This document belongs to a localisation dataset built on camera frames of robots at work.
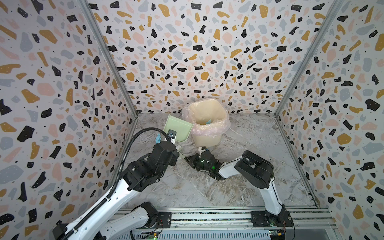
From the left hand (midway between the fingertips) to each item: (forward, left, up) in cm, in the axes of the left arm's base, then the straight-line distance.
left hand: (171, 144), depth 67 cm
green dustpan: (+8, -5, +2) cm, 10 cm away
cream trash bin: (+18, -19, -25) cm, 36 cm away
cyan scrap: (+31, -19, -20) cm, 41 cm away
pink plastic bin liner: (+33, -20, -17) cm, 42 cm away
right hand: (+5, -2, -22) cm, 22 cm away
